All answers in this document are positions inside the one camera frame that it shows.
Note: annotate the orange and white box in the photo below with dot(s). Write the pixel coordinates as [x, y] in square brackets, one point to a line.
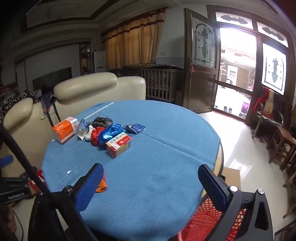
[63, 132]

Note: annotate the red wrapper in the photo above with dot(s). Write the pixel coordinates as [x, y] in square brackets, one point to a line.
[96, 137]

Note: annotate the black white patterned clothing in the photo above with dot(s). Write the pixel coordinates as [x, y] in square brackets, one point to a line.
[11, 98]

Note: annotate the wooden crib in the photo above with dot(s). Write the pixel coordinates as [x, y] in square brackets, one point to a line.
[159, 81]

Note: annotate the white refrigerator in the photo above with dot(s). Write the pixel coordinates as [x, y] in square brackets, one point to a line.
[99, 61]

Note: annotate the metal frame chair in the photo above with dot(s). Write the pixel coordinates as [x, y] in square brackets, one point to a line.
[270, 120]

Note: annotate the orange wrapper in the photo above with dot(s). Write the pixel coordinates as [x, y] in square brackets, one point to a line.
[102, 186]

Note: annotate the cream leather sofa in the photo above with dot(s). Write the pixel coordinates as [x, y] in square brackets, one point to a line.
[92, 83]

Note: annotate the black television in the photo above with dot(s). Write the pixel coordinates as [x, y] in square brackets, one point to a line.
[53, 77]

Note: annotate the white torn wrapper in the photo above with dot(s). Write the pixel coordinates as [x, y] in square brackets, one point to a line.
[81, 134]

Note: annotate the dark blue wrapper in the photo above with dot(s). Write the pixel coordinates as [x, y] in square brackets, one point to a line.
[136, 128]

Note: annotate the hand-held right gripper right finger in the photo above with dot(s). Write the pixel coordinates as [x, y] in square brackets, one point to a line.
[212, 185]

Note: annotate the white paper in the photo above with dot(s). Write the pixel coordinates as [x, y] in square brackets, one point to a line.
[89, 137]

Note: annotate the clear plastic strip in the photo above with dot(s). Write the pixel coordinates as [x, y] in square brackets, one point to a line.
[67, 177]

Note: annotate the purple bag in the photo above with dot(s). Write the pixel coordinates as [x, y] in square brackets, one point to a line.
[244, 107]

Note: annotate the wooden glazed door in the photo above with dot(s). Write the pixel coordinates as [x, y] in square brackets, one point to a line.
[201, 81]

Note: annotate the wooden glazed door frame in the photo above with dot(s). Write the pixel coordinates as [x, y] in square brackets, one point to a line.
[258, 69]

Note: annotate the round wooden table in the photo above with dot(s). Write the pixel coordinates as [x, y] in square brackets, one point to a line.
[220, 160]

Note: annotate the white printed medicine box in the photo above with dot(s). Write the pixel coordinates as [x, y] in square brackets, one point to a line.
[118, 142]

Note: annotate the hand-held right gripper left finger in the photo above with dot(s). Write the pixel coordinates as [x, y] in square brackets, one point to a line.
[89, 187]

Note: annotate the blue foil wrapper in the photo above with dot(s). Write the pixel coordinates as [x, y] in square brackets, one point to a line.
[109, 134]

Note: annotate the thin white stick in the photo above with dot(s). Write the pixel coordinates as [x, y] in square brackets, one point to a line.
[104, 107]

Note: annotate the beige striped cloth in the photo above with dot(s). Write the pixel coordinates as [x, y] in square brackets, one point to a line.
[270, 102]

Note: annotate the cardboard box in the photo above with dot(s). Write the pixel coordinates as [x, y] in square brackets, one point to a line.
[232, 177]

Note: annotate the blue tablecloth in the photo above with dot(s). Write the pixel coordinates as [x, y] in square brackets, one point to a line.
[150, 162]

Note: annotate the red printed carton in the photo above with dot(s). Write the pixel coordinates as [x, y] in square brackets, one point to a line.
[38, 178]

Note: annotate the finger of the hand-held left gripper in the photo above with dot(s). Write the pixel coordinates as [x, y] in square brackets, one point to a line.
[5, 161]

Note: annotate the small blue white packet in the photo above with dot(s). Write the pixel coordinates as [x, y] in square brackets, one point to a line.
[85, 124]

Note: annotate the black plastic bag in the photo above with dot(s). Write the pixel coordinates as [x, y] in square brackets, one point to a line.
[103, 121]

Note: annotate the red cloth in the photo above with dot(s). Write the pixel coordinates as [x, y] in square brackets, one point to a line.
[261, 98]

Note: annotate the tan curtains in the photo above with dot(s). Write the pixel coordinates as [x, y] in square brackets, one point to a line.
[134, 44]

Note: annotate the wooden chair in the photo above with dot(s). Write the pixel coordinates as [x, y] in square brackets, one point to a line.
[284, 136]

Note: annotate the red plastic basket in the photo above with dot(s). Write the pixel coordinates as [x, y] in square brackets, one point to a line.
[203, 220]

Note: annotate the patterned cloth bag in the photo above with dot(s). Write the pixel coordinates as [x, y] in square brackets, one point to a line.
[47, 98]

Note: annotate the display cabinet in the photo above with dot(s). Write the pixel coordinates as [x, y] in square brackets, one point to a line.
[84, 58]

